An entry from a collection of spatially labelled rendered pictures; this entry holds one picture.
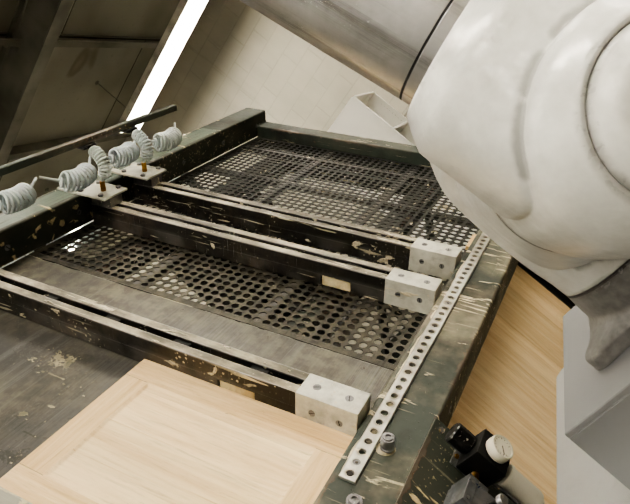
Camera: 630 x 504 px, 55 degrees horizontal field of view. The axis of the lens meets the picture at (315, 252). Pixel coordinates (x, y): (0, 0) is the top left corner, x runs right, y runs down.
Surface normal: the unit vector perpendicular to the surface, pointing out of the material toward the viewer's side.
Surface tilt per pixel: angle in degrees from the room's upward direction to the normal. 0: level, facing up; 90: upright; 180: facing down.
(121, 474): 59
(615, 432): 90
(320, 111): 90
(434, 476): 90
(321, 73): 90
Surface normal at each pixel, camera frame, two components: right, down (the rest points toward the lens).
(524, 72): -0.36, 0.01
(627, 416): -0.35, 0.29
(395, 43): -0.42, 0.49
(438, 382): 0.01, -0.88
